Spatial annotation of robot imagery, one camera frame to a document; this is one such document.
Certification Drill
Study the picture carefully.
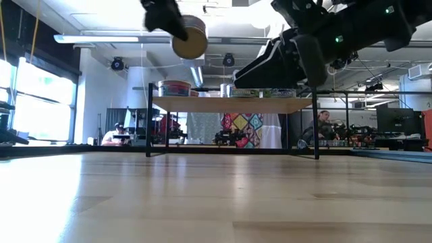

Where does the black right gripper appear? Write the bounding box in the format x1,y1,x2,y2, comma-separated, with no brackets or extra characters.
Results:
234,28,338,89

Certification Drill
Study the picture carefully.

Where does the black ceiling speaker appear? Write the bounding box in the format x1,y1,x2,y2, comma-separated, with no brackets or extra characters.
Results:
221,53,236,68
110,57,125,72

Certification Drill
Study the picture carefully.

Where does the colourful patchwork cloth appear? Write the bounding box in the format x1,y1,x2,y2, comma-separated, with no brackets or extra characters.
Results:
221,113,265,149

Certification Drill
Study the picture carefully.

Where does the white cloth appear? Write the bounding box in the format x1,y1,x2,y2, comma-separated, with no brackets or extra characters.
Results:
263,113,283,149

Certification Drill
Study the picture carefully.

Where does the long ceiling light bar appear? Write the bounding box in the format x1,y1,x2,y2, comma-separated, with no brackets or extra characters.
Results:
53,33,432,48

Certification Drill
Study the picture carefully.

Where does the person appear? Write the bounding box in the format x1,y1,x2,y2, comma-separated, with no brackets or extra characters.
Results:
301,109,340,142
101,121,132,146

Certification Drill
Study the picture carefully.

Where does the grey patterned cloth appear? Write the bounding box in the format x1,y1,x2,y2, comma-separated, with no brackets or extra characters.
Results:
186,113,223,145

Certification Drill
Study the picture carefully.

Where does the background robot workstation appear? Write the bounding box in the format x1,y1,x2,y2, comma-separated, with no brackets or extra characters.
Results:
125,107,187,146

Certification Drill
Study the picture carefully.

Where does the black computer monitor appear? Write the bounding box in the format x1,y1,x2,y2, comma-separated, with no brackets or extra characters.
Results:
376,107,423,136

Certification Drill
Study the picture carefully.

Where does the large bright window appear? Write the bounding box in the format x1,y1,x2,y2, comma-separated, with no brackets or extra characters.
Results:
0,57,79,142

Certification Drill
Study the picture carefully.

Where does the orange panel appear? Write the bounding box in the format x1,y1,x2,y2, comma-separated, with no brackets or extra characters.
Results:
421,108,432,151

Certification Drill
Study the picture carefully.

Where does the black desk equipment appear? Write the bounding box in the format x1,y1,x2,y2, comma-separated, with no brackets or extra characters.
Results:
0,101,30,146

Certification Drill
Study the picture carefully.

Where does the wooden shelf with black frame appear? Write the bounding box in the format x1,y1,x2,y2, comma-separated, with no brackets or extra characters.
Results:
145,82,321,160

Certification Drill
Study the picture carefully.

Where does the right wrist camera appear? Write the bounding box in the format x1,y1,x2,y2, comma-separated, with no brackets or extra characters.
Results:
271,0,329,30

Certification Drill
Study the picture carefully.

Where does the black metal background frame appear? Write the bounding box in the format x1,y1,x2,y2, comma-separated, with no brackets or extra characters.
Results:
317,89,432,149

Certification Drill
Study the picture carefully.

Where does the yellow hanging cord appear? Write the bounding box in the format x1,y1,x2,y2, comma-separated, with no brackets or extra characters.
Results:
29,0,41,65
0,1,6,61

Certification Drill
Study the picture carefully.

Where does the white wall air unit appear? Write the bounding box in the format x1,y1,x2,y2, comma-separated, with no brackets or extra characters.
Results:
407,63,423,81

